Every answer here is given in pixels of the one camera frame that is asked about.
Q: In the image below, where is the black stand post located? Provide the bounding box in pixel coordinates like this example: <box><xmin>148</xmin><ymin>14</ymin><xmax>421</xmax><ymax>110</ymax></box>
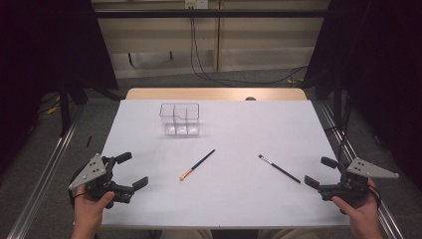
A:
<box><xmin>58</xmin><ymin>76</ymin><xmax>73</xmax><ymax>137</ymax></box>
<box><xmin>332</xmin><ymin>66</ymin><xmax>343</xmax><ymax>131</ymax></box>

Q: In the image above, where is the white table mat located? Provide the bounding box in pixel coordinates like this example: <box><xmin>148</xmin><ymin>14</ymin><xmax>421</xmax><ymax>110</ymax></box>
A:
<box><xmin>101</xmin><ymin>99</ymin><xmax>351</xmax><ymax>230</ymax></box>

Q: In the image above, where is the person's right hand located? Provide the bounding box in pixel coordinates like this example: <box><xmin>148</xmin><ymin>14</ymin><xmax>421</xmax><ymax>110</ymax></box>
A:
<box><xmin>331</xmin><ymin>177</ymin><xmax>382</xmax><ymax>231</ymax></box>

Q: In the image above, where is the black curtain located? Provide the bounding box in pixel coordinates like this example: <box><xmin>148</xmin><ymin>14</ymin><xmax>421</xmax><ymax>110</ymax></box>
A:
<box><xmin>303</xmin><ymin>0</ymin><xmax>422</xmax><ymax>183</ymax></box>
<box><xmin>0</xmin><ymin>0</ymin><xmax>119</xmax><ymax>173</ymax></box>

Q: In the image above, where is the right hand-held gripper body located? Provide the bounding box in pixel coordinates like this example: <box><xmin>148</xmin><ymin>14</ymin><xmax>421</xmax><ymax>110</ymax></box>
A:
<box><xmin>317</xmin><ymin>157</ymin><xmax>400</xmax><ymax>205</ymax></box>

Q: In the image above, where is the clear plastic organizer box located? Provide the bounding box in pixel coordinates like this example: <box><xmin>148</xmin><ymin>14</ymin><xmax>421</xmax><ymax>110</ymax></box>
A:
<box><xmin>158</xmin><ymin>102</ymin><xmax>201</xmax><ymax>136</ymax></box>

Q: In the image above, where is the white wall socket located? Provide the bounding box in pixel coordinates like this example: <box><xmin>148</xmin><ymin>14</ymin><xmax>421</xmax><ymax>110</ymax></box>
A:
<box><xmin>184</xmin><ymin>0</ymin><xmax>209</xmax><ymax>10</ymax></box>

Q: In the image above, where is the metal floor rail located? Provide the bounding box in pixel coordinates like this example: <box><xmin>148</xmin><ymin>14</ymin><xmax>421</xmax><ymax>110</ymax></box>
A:
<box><xmin>318</xmin><ymin>102</ymin><xmax>405</xmax><ymax>239</ymax></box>
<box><xmin>6</xmin><ymin>120</ymin><xmax>78</xmax><ymax>239</ymax></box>

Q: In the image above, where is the black makeup brush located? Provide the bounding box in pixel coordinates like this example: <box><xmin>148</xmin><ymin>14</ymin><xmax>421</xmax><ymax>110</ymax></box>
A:
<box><xmin>258</xmin><ymin>153</ymin><xmax>302</xmax><ymax>184</ymax></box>

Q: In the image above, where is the black horizontal frame bar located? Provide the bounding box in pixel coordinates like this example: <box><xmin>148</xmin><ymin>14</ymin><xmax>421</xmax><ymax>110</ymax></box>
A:
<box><xmin>94</xmin><ymin>9</ymin><xmax>327</xmax><ymax>19</ymax></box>

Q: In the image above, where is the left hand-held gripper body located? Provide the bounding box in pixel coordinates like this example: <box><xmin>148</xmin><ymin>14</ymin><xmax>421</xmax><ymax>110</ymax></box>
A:
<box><xmin>68</xmin><ymin>152</ymin><xmax>135</xmax><ymax>210</ymax></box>

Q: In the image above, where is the gold-ferrule makeup brush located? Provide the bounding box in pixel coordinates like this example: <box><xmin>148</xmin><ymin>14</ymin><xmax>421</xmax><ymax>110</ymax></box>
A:
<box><xmin>179</xmin><ymin>148</ymin><xmax>216</xmax><ymax>182</ymax></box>

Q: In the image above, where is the black wall cable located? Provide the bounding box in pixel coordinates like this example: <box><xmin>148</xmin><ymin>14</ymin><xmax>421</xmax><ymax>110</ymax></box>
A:
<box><xmin>189</xmin><ymin>16</ymin><xmax>310</xmax><ymax>86</ymax></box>

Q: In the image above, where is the beige desk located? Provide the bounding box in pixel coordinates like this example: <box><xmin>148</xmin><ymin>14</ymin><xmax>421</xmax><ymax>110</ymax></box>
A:
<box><xmin>91</xmin><ymin>0</ymin><xmax>331</xmax><ymax>80</ymax></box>

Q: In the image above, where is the person's left hand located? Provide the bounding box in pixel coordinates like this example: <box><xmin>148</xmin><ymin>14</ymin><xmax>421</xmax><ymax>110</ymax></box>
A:
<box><xmin>71</xmin><ymin>183</ymin><xmax>116</xmax><ymax>231</ymax></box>

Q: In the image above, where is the right hand-held gripper cable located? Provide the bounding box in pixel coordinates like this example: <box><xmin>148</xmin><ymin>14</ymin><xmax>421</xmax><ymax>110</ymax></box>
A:
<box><xmin>366</xmin><ymin>183</ymin><xmax>382</xmax><ymax>211</ymax></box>

